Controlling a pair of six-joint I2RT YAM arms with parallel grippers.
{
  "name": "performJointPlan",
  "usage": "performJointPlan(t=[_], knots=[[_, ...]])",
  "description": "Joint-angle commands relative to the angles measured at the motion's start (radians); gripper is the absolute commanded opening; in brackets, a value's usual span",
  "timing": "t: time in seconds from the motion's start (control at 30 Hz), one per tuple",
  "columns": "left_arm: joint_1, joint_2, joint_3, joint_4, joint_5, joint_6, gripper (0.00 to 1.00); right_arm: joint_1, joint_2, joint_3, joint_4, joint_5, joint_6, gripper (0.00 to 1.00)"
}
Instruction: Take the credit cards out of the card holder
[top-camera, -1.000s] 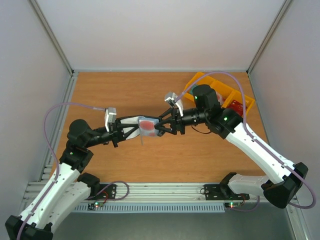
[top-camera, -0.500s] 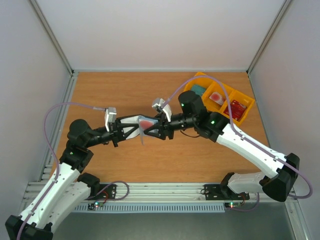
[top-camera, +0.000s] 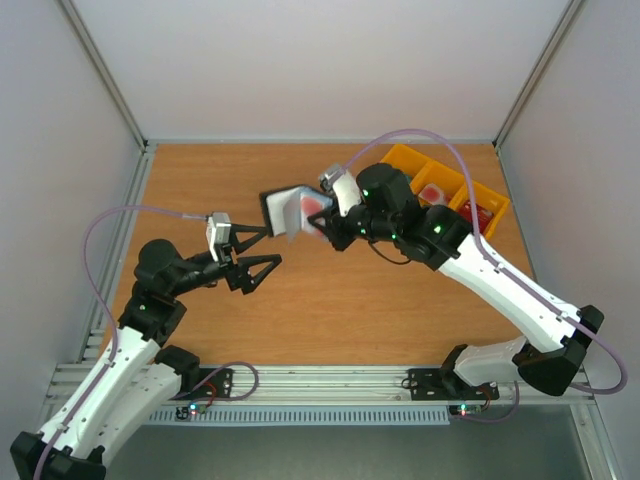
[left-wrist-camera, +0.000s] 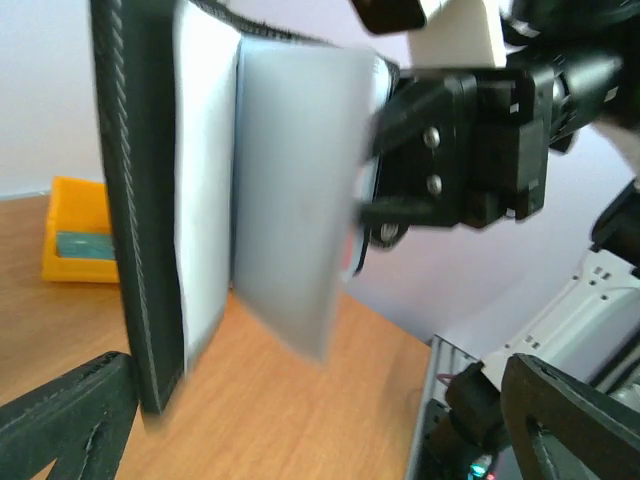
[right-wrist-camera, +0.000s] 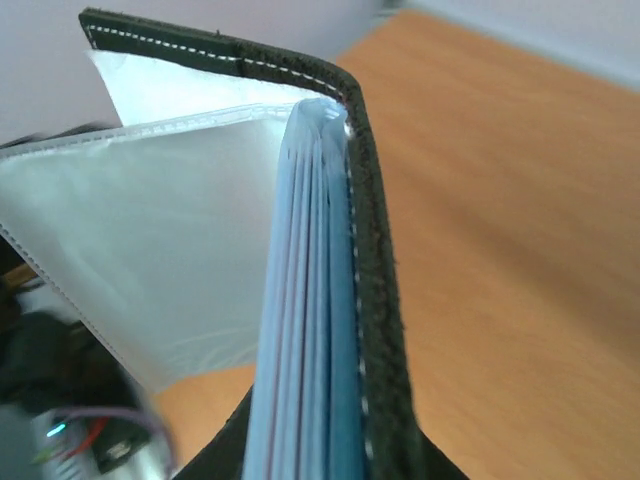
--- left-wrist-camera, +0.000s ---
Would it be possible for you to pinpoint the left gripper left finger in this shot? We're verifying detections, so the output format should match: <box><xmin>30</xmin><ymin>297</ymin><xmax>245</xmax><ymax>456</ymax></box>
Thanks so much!
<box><xmin>1</xmin><ymin>351</ymin><xmax>139</xmax><ymax>479</ymax></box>

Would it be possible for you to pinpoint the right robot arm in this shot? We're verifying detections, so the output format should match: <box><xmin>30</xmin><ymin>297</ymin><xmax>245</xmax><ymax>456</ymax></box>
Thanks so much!
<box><xmin>347</xmin><ymin>128</ymin><xmax>631</xmax><ymax>356</ymax></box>

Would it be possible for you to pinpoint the green card stack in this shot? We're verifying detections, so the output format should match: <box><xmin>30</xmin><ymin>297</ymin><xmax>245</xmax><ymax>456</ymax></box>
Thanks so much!
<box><xmin>56</xmin><ymin>231</ymin><xmax>115</xmax><ymax>260</ymax></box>

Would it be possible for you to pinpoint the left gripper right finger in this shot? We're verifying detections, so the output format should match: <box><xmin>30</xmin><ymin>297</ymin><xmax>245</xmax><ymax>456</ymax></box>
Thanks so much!
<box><xmin>501</xmin><ymin>354</ymin><xmax>639</xmax><ymax>479</ymax></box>

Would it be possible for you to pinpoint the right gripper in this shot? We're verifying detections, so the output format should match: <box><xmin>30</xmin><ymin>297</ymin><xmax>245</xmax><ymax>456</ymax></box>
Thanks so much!
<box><xmin>356</xmin><ymin>66</ymin><xmax>555</xmax><ymax>229</ymax></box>

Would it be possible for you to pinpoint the right circuit board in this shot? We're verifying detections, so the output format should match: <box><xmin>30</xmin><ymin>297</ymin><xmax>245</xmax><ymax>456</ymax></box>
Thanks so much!
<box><xmin>467</xmin><ymin>454</ymin><xmax>499</xmax><ymax>480</ymax></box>

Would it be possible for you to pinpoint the black card holder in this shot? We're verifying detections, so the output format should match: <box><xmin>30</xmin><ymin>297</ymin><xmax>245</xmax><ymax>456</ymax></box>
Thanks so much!
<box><xmin>90</xmin><ymin>1</ymin><xmax>398</xmax><ymax>415</ymax></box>

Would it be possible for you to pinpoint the yellow bin with green cards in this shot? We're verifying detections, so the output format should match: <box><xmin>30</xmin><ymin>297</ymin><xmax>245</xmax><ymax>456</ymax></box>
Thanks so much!
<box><xmin>41</xmin><ymin>176</ymin><xmax>119</xmax><ymax>283</ymax></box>

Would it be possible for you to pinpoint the front aluminium rail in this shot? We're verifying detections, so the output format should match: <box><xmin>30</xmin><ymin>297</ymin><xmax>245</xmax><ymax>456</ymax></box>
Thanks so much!
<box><xmin>404</xmin><ymin>335</ymin><xmax>477</xmax><ymax>480</ymax></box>

